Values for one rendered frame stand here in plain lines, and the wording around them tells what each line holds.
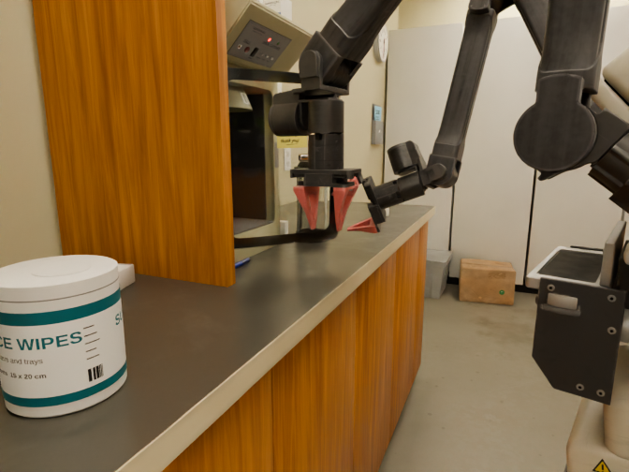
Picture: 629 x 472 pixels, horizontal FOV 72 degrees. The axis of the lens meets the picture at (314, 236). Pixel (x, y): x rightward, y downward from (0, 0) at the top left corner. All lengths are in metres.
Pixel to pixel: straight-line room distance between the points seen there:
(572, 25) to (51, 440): 0.68
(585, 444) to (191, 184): 0.80
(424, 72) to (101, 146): 3.25
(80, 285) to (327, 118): 0.40
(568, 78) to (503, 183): 3.40
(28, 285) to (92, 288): 0.06
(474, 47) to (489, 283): 2.80
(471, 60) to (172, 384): 0.84
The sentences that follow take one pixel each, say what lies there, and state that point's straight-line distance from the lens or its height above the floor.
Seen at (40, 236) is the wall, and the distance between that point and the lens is 1.25.
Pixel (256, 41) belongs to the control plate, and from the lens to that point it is 1.06.
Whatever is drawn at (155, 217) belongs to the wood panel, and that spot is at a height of 1.07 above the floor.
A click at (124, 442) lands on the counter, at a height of 0.94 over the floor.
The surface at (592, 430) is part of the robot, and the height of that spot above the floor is 0.80.
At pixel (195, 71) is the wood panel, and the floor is 1.36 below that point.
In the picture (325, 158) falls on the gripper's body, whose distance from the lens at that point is 0.68.
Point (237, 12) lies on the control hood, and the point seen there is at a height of 1.48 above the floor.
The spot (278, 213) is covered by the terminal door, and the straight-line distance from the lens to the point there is 1.04.
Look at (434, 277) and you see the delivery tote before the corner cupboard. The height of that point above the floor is 0.18.
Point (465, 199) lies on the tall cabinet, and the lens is 3.94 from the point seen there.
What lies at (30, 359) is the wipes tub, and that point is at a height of 1.01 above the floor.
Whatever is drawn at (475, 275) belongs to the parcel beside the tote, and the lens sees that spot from 3.67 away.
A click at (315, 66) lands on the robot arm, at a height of 1.34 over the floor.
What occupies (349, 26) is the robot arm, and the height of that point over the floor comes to 1.39.
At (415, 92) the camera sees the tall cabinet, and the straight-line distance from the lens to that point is 4.00.
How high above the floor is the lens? 1.22
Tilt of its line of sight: 12 degrees down
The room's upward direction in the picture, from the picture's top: straight up
